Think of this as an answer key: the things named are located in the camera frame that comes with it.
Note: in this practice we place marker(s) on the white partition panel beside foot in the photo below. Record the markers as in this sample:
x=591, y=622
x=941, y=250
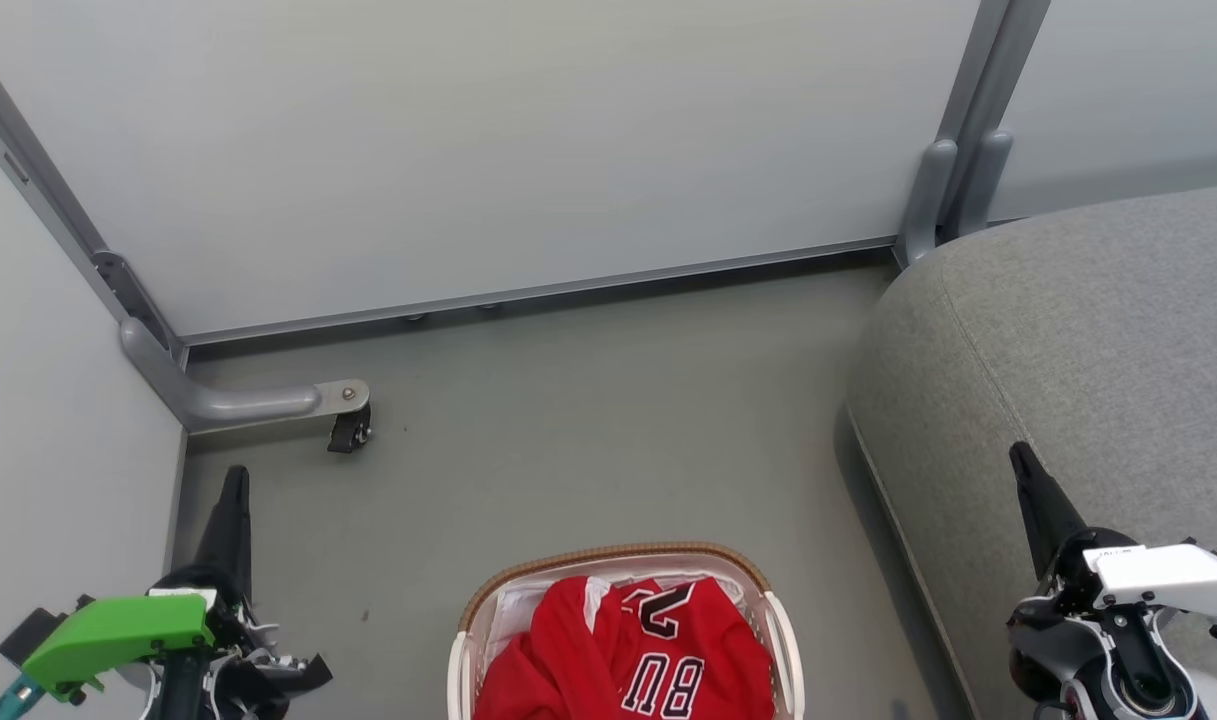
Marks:
x=48, y=400

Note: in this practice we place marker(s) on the wide white partition panel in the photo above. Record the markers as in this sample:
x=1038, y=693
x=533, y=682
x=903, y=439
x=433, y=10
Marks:
x=488, y=140

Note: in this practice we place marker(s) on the grey fabric sofa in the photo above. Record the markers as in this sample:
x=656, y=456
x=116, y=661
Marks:
x=1068, y=350

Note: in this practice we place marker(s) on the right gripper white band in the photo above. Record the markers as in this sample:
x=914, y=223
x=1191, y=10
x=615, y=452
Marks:
x=1158, y=578

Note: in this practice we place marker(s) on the narrow white partition panel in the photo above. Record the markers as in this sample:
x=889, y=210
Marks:
x=1128, y=90

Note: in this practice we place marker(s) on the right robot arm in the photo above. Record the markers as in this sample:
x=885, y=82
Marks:
x=1043, y=655

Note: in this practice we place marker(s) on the black caster wheel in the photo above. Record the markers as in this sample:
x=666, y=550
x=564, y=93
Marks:
x=350, y=430

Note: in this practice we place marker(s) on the grey partition post with feet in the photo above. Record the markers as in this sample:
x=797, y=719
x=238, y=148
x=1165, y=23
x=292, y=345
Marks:
x=953, y=170

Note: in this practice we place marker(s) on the white laundry basket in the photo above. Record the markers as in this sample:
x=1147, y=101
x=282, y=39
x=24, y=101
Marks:
x=783, y=640

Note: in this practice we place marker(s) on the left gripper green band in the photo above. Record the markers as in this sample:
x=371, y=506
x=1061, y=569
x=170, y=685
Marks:
x=118, y=630

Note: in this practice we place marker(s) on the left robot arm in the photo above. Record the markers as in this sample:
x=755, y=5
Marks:
x=183, y=695

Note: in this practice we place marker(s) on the grey partition foot with caster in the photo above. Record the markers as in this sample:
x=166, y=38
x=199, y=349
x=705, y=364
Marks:
x=228, y=402

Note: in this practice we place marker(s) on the red basketball jersey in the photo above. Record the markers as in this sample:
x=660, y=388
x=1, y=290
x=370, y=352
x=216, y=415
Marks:
x=588, y=665

